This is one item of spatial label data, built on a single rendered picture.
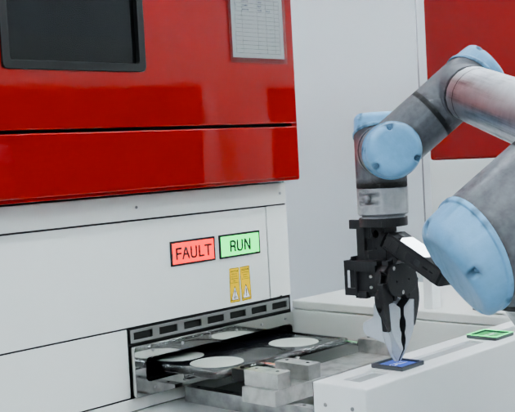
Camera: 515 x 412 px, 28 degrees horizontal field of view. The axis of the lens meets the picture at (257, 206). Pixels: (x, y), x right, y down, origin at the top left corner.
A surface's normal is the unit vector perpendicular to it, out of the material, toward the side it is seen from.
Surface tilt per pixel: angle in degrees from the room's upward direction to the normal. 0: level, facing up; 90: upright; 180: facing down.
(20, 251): 90
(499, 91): 48
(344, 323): 90
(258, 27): 90
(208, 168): 90
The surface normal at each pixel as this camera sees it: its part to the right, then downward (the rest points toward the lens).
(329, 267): 0.73, 0.00
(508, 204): -0.33, -0.33
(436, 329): -0.69, 0.07
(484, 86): -0.70, -0.65
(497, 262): 0.04, 0.16
